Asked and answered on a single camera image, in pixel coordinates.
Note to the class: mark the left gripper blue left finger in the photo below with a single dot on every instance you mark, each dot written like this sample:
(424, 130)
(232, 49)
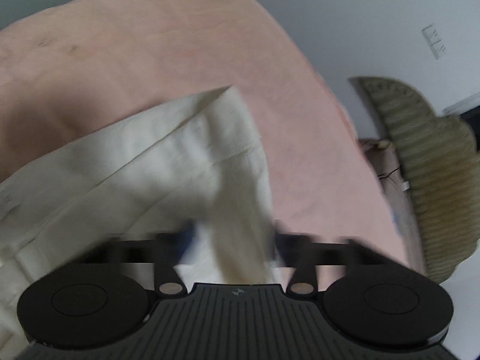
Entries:
(153, 260)

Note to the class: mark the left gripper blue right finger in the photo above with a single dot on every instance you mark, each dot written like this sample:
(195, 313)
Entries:
(303, 255)

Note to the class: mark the white cream pants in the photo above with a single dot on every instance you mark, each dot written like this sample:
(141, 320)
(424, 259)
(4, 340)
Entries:
(196, 158)

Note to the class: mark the olive upholstered headboard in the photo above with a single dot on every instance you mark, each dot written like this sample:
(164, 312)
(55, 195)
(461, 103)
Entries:
(439, 159)

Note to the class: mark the pink bed sheet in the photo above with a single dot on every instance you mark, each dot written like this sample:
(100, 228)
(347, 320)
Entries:
(71, 70)

